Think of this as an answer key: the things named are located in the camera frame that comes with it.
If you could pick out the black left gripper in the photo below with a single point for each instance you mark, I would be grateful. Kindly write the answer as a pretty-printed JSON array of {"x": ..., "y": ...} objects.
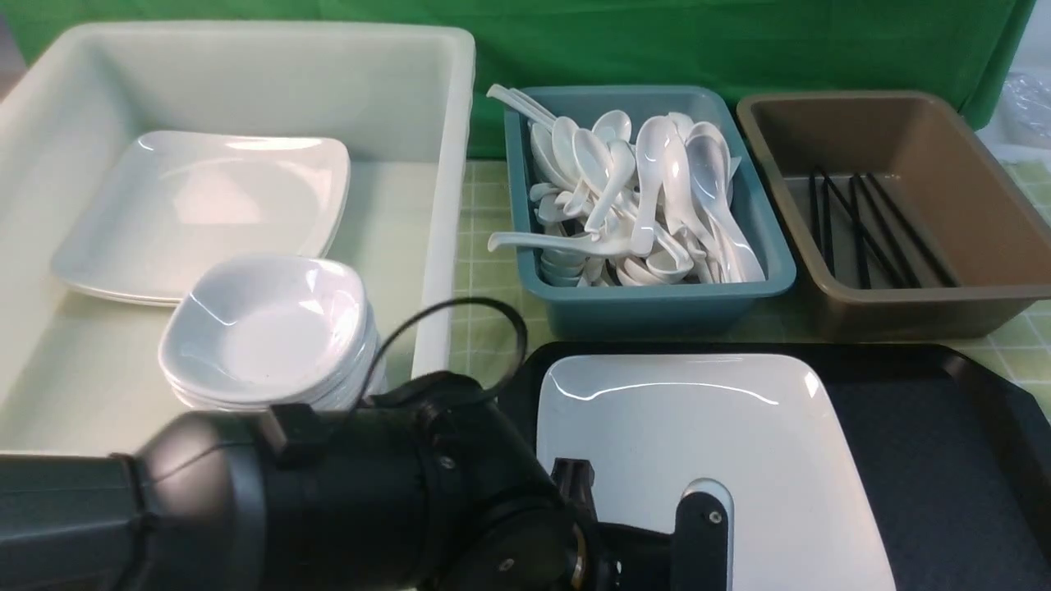
[{"x": 697, "y": 555}]

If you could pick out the large white square plate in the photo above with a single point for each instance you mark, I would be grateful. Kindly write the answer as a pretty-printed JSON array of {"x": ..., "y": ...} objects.
[{"x": 755, "y": 429}]

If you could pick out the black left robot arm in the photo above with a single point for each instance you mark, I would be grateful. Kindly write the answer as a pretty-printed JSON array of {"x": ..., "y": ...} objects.
[{"x": 431, "y": 487}]

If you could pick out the black serving tray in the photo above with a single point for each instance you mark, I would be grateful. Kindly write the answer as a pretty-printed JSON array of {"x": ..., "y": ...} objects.
[{"x": 954, "y": 458}]

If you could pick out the green checkered tablecloth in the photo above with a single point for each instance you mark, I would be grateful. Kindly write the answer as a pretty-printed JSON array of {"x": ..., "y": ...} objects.
[{"x": 483, "y": 341}]

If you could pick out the teal plastic bin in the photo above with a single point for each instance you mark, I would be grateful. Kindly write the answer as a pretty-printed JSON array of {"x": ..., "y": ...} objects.
[{"x": 691, "y": 310}]

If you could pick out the pile of white spoons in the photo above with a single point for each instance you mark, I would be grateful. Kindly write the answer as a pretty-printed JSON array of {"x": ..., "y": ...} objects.
[{"x": 620, "y": 206}]

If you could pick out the black chopsticks in bin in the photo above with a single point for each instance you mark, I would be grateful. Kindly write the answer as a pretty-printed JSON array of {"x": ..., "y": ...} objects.
[{"x": 882, "y": 234}]

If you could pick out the brown plastic bin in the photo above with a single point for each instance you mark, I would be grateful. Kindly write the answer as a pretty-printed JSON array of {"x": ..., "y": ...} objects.
[{"x": 943, "y": 177}]

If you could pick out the stack of white bowls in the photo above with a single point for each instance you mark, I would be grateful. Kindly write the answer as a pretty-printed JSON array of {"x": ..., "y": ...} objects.
[{"x": 267, "y": 329}]

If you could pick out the green backdrop cloth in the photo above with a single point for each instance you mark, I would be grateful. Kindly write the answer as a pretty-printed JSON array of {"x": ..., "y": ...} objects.
[{"x": 959, "y": 51}]

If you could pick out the stacked white square plates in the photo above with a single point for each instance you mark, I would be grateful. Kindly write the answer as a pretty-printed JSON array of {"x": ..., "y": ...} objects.
[{"x": 177, "y": 203}]

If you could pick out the large white plastic tub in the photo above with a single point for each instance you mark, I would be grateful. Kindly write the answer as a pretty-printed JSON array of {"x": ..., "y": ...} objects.
[{"x": 80, "y": 375}]

